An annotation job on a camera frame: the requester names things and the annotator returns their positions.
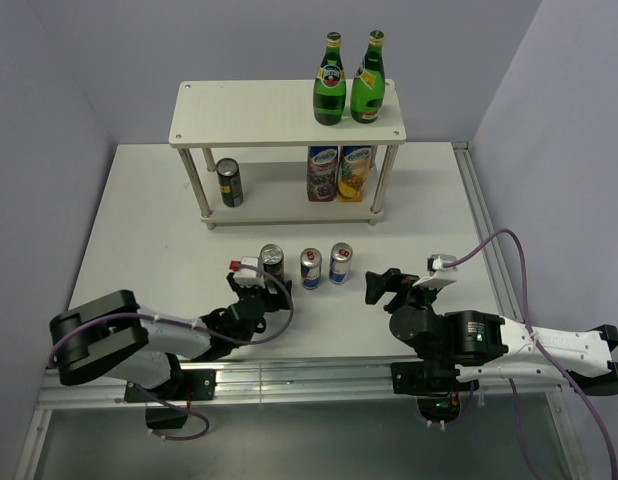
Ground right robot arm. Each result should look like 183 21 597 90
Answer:
365 268 618 397

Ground yellow pineapple juice carton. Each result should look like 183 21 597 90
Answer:
337 146 372 202

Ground aluminium front rail frame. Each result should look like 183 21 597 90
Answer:
33 349 563 409

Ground white two-tier shelf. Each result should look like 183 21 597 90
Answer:
169 80 406 229

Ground black can front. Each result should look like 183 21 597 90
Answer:
216 158 243 208

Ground blue silver can right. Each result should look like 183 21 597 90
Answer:
329 242 353 284

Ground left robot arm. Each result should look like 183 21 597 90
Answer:
49 264 294 400

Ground purple grape juice carton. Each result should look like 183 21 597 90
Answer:
306 146 339 202

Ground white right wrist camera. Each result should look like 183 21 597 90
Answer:
415 254 458 291

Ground green glass bottle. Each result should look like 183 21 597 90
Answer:
313 31 346 126
350 30 385 124

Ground blue silver can left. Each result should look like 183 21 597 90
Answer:
300 248 322 290

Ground blue silver can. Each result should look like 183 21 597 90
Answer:
329 242 353 284
300 248 322 290

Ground black can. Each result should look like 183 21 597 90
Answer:
216 158 243 208
259 244 284 282

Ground aluminium right side rail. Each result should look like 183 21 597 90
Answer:
451 140 590 480

